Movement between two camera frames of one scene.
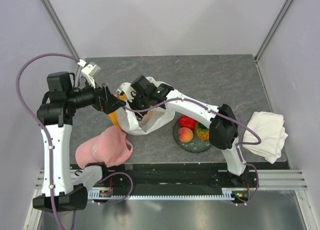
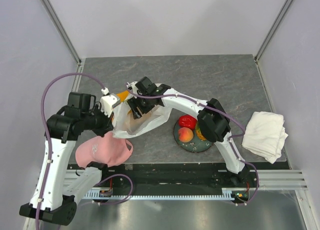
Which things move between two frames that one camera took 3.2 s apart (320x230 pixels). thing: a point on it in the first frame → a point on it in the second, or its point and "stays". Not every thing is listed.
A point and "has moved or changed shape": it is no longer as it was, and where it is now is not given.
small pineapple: x=202 y=132 stays
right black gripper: x=132 y=104 stays
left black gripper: x=104 y=100 → x=107 y=125
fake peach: x=185 y=134 stays
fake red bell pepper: x=185 y=121 stays
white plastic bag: x=153 y=120 has moved or changed shape
